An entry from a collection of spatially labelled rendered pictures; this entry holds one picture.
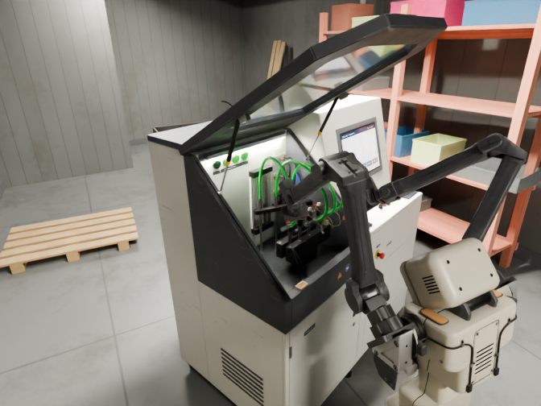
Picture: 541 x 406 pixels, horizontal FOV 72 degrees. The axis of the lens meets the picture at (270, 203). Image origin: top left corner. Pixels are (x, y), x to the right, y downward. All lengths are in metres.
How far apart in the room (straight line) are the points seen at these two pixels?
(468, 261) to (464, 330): 0.18
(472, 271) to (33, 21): 5.88
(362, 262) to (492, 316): 0.37
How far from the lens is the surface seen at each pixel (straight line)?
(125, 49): 7.77
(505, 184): 1.40
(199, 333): 2.22
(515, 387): 2.84
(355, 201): 0.95
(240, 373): 2.08
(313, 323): 1.79
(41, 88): 6.23
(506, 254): 3.89
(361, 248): 1.01
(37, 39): 6.20
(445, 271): 1.06
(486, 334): 1.18
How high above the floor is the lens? 1.91
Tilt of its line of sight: 24 degrees down
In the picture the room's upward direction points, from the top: 1 degrees counter-clockwise
